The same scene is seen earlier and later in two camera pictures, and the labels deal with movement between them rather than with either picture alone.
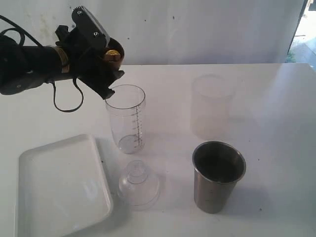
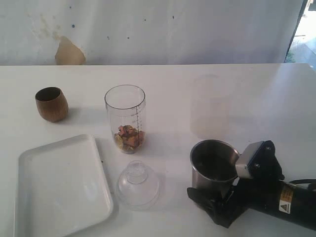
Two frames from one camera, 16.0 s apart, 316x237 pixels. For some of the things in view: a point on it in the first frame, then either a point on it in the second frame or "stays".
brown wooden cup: x=114 y=61 to x=52 y=104
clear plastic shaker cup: x=127 y=110 stays
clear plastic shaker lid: x=138 y=190 stays
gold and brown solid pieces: x=113 y=53 to x=128 y=138
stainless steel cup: x=217 y=167 stays
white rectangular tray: x=60 y=187 stays
